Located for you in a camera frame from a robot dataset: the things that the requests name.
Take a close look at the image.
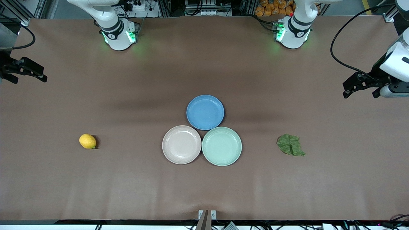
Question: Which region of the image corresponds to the yellow lemon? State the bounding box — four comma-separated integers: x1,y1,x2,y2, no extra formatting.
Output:
79,134,96,150

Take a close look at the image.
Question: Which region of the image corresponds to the green lettuce leaf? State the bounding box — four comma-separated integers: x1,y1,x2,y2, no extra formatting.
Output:
276,134,306,157

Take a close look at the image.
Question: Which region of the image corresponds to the bag of oranges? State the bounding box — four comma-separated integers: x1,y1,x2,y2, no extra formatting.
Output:
255,0,296,17

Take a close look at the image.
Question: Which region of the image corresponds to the white power strip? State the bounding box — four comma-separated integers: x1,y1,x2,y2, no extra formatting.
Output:
123,0,160,18

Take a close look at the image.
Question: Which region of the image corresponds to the light green plate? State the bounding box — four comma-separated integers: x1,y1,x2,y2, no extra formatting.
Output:
202,126,243,167

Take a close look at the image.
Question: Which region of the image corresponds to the brown table cover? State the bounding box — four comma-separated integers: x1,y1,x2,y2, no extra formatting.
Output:
0,15,409,221

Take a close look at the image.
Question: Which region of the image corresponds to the blue plate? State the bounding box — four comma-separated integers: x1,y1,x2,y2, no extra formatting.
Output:
186,95,225,131

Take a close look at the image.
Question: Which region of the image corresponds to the white electronics box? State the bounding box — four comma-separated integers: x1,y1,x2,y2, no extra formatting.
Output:
185,0,233,16

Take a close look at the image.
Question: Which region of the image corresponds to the beige plate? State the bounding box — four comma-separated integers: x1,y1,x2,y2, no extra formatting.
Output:
162,125,202,165

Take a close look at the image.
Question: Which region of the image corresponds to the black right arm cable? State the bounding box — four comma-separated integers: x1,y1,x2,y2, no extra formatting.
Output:
12,24,35,50

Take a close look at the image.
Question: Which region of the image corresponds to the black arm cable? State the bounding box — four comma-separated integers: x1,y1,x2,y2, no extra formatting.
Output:
330,3,397,82
12,24,35,50

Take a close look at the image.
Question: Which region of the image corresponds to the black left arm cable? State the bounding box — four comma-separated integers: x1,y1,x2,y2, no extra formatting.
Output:
330,3,397,82

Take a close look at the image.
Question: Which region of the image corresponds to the aluminium frame profile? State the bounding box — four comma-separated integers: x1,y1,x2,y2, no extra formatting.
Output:
0,0,45,26

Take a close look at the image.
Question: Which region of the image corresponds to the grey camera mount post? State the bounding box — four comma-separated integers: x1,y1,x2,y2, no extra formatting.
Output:
196,210,210,230

